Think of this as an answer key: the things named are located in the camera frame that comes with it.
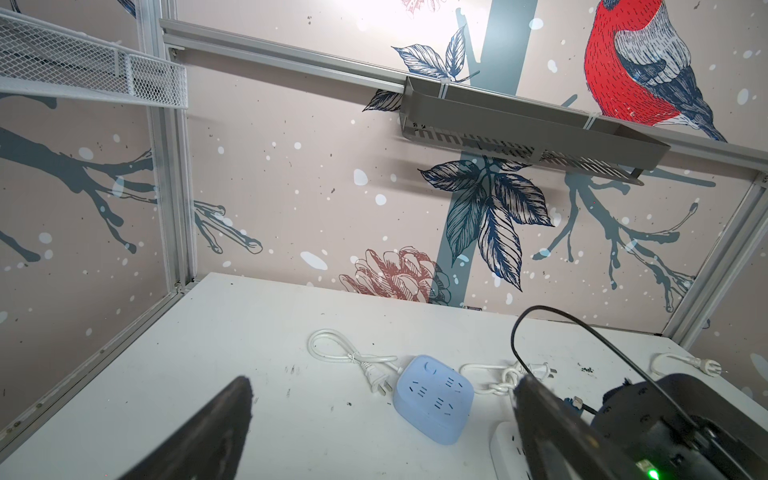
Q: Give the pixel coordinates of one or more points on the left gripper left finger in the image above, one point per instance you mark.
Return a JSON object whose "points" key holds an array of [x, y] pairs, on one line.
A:
{"points": [[209, 445]]}

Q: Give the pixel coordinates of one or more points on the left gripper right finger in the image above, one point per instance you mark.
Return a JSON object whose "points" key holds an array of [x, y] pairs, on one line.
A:
{"points": [[558, 444]]}

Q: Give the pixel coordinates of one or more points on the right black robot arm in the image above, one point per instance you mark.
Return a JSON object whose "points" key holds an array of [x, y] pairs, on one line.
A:
{"points": [[680, 428]]}

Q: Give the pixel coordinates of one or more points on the white square power socket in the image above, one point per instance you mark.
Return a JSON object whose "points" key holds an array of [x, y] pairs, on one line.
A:
{"points": [[507, 453]]}

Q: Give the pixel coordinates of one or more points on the blue square power socket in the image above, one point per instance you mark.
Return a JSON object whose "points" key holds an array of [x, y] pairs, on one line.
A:
{"points": [[434, 398]]}

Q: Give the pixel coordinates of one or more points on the white wire mesh shelf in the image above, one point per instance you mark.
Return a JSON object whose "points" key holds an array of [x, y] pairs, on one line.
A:
{"points": [[42, 59]]}

